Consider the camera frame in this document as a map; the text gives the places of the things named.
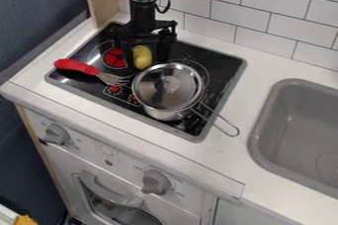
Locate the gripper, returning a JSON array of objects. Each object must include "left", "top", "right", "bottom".
[{"left": 108, "top": 19, "right": 180, "bottom": 76}]

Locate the yellow toy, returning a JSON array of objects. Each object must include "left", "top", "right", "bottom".
[{"left": 130, "top": 44, "right": 155, "bottom": 71}]

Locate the silver pot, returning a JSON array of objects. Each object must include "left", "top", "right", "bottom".
[{"left": 130, "top": 61, "right": 242, "bottom": 138}]

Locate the toy stove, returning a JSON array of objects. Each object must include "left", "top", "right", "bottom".
[{"left": 43, "top": 21, "right": 249, "bottom": 144}]

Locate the toy sink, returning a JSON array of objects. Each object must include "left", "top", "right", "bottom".
[{"left": 245, "top": 77, "right": 338, "bottom": 200}]

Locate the red-handled fork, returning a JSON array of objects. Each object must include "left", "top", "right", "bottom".
[{"left": 52, "top": 58, "right": 136, "bottom": 87}]

